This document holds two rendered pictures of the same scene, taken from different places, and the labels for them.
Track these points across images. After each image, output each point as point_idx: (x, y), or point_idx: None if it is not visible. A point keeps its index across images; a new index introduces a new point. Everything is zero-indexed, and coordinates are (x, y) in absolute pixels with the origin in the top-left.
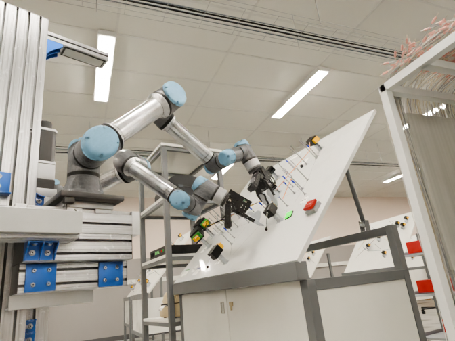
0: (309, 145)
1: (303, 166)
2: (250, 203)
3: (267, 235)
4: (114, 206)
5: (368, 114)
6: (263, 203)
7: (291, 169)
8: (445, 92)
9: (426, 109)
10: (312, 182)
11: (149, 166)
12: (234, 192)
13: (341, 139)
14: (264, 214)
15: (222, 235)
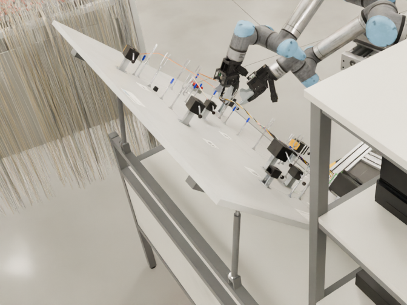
0: (146, 53)
1: (152, 89)
2: (248, 79)
3: (237, 123)
4: (359, 43)
5: (62, 25)
6: (226, 136)
7: (162, 103)
8: (56, 9)
9: (87, 20)
10: (171, 86)
11: (366, 28)
12: (261, 67)
13: (104, 52)
14: (235, 101)
15: (292, 148)
